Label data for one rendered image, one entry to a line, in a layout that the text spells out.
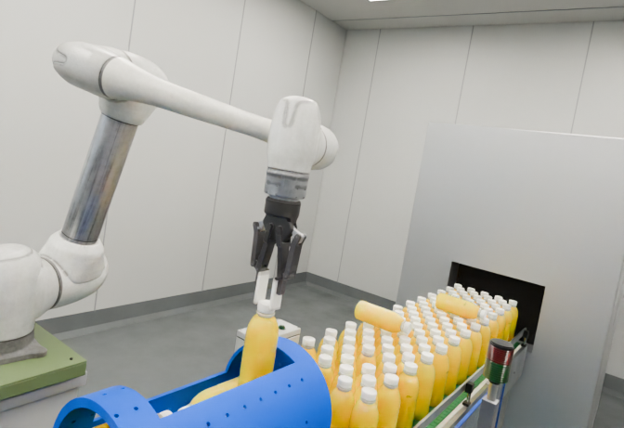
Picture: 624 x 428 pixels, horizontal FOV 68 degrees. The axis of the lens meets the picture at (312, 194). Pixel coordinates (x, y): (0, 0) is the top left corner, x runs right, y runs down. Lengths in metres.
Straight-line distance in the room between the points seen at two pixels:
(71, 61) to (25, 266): 0.52
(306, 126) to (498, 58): 4.64
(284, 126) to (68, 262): 0.79
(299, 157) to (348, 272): 5.08
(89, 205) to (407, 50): 4.89
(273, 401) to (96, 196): 0.77
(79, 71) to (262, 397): 0.82
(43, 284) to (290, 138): 0.80
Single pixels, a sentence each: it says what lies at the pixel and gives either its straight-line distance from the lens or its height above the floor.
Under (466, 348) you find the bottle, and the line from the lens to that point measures 1.93.
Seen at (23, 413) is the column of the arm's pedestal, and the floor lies 0.93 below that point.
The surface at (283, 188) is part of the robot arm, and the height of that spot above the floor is 1.59.
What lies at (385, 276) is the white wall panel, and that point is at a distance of 5.72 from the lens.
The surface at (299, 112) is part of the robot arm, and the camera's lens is 0.92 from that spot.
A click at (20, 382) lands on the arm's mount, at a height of 1.03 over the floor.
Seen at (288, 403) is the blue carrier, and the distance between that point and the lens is 1.00.
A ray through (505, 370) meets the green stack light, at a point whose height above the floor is 1.20.
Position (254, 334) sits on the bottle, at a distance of 1.01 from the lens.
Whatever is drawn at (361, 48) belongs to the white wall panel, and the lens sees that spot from 6.17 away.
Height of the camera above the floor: 1.66
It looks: 4 degrees down
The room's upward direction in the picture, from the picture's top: 9 degrees clockwise
